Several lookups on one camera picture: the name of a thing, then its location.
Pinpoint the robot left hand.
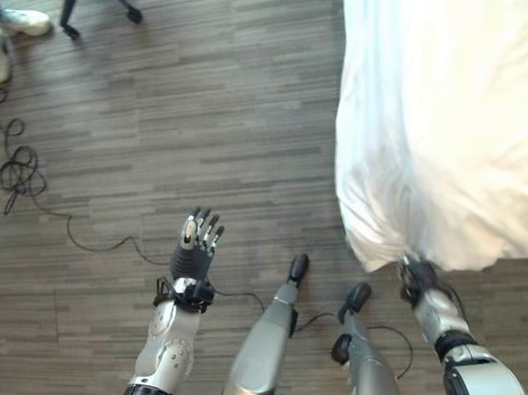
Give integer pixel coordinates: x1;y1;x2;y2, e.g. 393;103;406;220
166;205;227;284

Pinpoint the silver robot leg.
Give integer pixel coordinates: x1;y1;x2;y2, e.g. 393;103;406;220
220;248;311;395
328;280;414;395

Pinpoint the white bed duvet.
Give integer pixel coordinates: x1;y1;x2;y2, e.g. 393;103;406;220
325;0;528;280

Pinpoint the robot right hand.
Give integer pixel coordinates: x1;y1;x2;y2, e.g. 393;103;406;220
394;252;442;310

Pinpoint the black wheeled stand base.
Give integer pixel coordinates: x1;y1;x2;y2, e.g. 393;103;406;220
37;0;145;45

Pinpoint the silver robot left leg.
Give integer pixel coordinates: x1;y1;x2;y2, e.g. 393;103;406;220
220;248;311;395

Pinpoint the silver robot right leg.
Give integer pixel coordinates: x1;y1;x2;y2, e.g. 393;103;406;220
328;280;414;395

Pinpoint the thin black floor cable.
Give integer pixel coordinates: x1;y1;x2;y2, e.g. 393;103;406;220
0;87;428;380

